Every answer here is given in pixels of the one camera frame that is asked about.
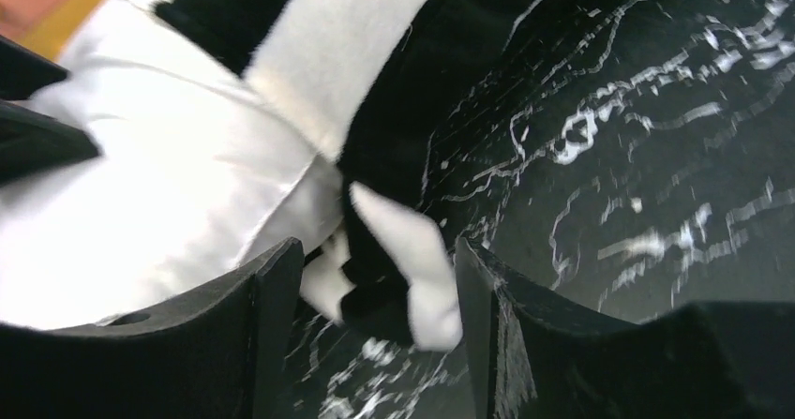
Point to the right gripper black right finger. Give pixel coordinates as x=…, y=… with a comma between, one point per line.
x=532, y=353

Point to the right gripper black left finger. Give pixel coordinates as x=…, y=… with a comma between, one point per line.
x=216, y=351

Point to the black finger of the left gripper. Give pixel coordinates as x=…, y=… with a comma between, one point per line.
x=31, y=141

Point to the white pillow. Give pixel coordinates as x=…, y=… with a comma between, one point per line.
x=196, y=175

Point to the black white striped pillowcase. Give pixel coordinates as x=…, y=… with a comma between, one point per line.
x=367, y=83

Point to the white orange cylinder roll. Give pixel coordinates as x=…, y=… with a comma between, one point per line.
x=43, y=26

